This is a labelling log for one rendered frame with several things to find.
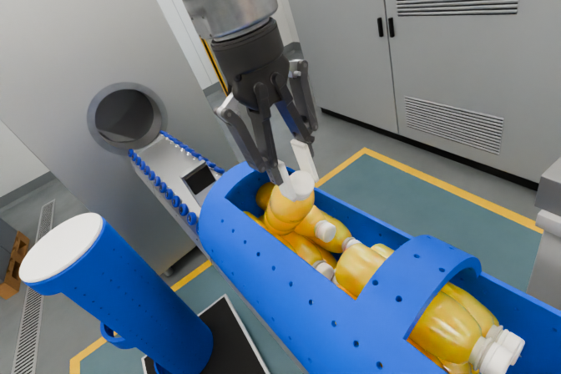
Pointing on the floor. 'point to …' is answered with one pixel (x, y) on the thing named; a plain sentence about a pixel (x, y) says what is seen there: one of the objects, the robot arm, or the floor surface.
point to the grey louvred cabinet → (438, 51)
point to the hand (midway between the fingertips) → (294, 170)
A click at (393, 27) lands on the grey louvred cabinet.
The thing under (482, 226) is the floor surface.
